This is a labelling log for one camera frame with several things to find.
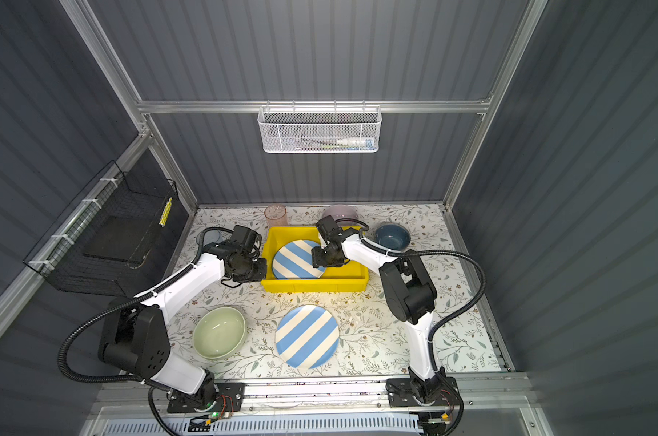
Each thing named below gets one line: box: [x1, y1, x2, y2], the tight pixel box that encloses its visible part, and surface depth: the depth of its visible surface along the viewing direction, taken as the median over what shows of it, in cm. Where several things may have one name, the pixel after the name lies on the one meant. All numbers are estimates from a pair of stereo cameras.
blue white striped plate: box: [271, 238, 326, 280], surface depth 100 cm
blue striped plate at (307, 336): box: [274, 304, 341, 370], surface depth 86 cm
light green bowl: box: [192, 306, 248, 360], surface depth 84 cm
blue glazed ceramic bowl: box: [374, 220, 412, 251], surface depth 107 cm
